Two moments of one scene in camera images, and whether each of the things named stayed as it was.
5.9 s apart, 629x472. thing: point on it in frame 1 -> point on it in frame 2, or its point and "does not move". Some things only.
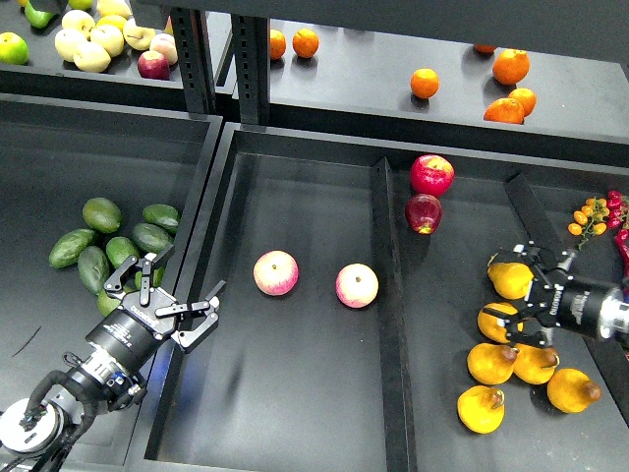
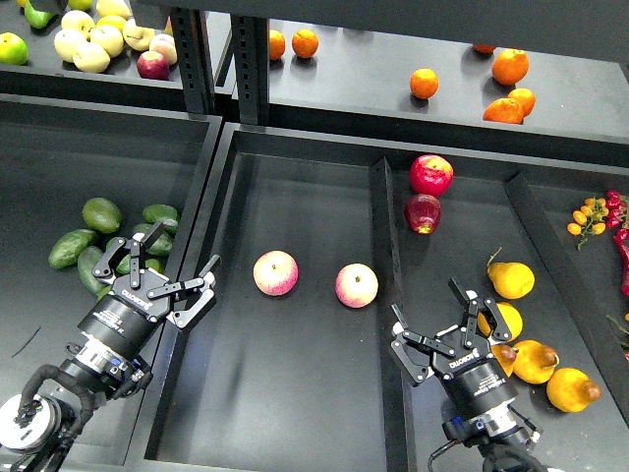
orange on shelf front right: (505, 110) does not move
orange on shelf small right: (526, 97) does not move
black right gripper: (555, 298) -> (475, 380)
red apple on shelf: (152, 64) does not move
